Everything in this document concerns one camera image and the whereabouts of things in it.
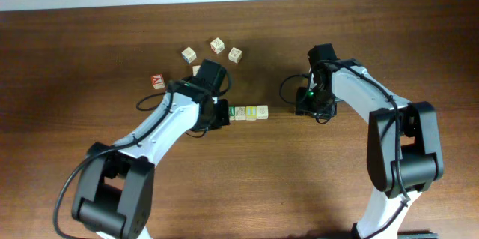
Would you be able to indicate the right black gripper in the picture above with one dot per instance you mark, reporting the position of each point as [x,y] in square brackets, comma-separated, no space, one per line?
[304,106]

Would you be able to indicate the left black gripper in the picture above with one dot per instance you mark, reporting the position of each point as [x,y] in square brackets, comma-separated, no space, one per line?
[224,119]

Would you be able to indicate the green letter R block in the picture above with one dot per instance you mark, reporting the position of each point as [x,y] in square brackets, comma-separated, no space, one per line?
[232,113]

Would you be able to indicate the green sided picture block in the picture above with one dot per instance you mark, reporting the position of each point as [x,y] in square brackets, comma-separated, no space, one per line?
[240,113]

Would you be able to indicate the yellow letter wooden block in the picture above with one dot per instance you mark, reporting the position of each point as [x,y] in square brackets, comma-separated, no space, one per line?
[251,113]

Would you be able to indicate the plain white wooden block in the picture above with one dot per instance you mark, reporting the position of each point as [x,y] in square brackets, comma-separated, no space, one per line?
[262,112]

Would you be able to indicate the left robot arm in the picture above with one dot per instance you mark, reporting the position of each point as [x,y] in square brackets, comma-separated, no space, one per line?
[115,190]

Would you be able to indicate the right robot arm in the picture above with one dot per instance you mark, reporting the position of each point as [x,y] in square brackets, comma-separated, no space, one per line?
[404,154]

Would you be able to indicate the number four blue block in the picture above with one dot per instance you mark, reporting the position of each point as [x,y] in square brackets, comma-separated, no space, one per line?
[195,70]

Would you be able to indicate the animal picture wooden block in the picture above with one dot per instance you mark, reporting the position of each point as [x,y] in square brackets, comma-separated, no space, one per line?
[235,55]

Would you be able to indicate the blue sided wooden block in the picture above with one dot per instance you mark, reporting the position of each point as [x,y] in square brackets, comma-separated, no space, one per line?
[189,55]

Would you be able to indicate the red letter A block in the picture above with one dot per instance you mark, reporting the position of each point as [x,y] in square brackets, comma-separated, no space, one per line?
[157,81]

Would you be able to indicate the red sided wooden block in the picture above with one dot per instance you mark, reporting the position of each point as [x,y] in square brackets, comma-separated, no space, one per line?
[217,45]

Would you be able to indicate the black base bracket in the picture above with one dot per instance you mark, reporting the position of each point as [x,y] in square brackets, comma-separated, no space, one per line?
[419,235]

